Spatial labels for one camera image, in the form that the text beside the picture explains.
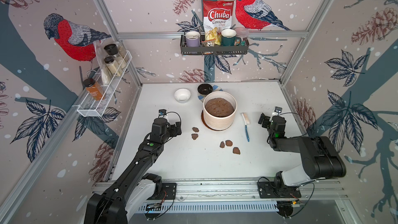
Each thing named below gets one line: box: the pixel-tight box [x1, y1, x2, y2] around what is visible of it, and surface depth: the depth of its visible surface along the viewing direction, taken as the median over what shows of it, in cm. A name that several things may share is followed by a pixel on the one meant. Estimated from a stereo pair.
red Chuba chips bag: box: [202, 0, 235, 34], surface depth 81 cm
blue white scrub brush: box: [241, 112, 250, 143], surface depth 97 cm
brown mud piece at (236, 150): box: [232, 146, 241, 155], surface depth 88 cm
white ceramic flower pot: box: [202, 90, 238, 131], surface depth 94 cm
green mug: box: [220, 28, 242, 47], surface depth 86 cm
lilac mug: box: [185, 30, 201, 48], surface depth 85 cm
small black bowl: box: [197, 83, 213, 95], surface depth 113 cm
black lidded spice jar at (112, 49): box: [103, 43, 127, 69], surface depth 82 cm
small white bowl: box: [173, 88, 192, 104], surface depth 112 cm
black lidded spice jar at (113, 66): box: [104, 56, 123, 77], surface depth 79 cm
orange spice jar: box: [82, 77, 105, 101], surface depth 68 cm
